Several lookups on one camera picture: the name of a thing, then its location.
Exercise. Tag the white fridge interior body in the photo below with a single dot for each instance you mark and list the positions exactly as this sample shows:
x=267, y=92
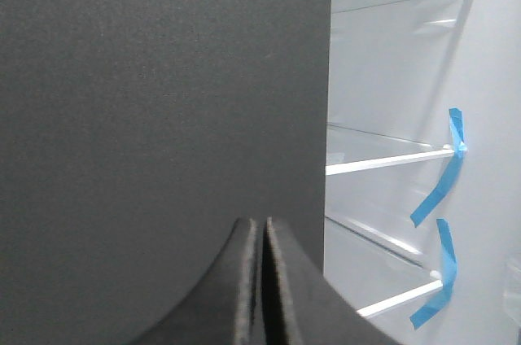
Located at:
x=396, y=70

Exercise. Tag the dark grey fridge door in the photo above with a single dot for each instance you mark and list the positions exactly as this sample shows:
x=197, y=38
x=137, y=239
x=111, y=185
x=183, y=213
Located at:
x=133, y=134

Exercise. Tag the middle glass fridge shelf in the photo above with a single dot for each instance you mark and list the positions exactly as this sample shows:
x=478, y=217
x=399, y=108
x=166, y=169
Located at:
x=351, y=150

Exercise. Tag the lower blue tape strip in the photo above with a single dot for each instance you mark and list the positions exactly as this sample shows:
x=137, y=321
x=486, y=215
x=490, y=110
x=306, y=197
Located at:
x=448, y=277

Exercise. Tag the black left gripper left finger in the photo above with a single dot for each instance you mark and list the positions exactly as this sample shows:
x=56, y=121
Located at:
x=220, y=308

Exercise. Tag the upper blue tape strip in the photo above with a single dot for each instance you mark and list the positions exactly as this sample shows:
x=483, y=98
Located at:
x=451, y=171

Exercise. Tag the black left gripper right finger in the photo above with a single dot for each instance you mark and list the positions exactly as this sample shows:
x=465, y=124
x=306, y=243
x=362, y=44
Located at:
x=299, y=306

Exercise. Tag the lower glass fridge shelf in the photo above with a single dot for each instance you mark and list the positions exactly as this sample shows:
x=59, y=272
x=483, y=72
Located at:
x=370, y=277

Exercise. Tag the blue tape strip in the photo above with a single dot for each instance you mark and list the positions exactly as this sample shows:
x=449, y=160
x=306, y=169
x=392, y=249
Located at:
x=451, y=171
x=448, y=277

